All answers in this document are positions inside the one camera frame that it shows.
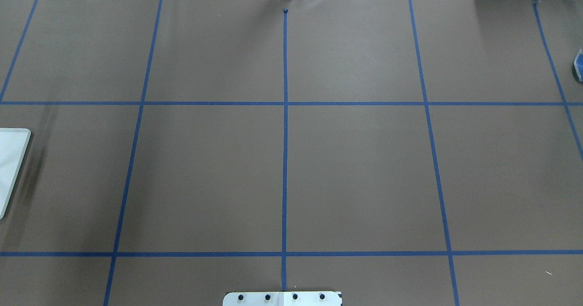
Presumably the blue grey towel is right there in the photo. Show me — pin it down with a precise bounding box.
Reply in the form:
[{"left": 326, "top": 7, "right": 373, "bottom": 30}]
[{"left": 571, "top": 49, "right": 583, "bottom": 84}]

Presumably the white towel rack with wooden bars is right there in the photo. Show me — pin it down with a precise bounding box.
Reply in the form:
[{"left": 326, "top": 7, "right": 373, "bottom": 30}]
[{"left": 0, "top": 128, "right": 31, "bottom": 219}]

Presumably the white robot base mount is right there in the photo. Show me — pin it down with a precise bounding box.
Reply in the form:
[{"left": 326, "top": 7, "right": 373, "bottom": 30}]
[{"left": 222, "top": 291, "right": 343, "bottom": 306}]

